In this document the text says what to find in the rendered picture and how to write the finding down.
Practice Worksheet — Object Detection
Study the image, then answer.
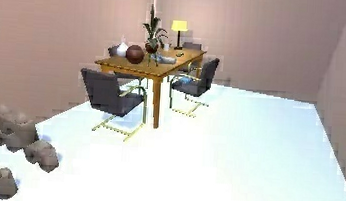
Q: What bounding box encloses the brown wooden dining table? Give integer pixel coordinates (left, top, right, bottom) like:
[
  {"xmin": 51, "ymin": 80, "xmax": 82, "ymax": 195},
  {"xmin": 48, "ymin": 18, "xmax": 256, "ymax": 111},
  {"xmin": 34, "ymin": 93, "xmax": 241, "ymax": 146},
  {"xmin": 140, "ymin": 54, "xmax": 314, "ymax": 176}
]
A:
[{"xmin": 90, "ymin": 42, "xmax": 208, "ymax": 132}]

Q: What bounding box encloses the dark red round vase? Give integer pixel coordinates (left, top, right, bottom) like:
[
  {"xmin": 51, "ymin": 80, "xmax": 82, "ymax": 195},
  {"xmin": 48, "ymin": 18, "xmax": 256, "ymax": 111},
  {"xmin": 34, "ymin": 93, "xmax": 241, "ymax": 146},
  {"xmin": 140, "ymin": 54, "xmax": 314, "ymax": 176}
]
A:
[{"xmin": 124, "ymin": 44, "xmax": 146, "ymax": 66}]

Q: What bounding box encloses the green potted house plant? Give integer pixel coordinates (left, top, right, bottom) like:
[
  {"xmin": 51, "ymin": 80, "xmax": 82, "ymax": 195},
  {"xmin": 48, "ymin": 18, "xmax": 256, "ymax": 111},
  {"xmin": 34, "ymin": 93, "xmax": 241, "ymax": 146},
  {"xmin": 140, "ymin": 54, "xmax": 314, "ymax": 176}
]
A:
[{"xmin": 140, "ymin": 2, "xmax": 172, "ymax": 56}]

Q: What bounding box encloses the white round vase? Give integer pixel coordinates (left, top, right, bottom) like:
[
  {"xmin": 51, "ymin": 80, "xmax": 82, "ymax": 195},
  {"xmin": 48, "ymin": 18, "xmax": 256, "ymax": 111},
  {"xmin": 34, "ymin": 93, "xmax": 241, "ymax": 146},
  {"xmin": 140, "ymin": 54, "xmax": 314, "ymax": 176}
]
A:
[{"xmin": 116, "ymin": 40, "xmax": 130, "ymax": 59}]

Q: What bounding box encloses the yellow shade table lamp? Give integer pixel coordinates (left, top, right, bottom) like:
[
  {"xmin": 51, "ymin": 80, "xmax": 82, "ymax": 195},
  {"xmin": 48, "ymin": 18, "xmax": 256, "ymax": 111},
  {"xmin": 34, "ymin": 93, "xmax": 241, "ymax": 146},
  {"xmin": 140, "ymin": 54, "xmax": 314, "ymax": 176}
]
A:
[{"xmin": 169, "ymin": 19, "xmax": 190, "ymax": 51}]

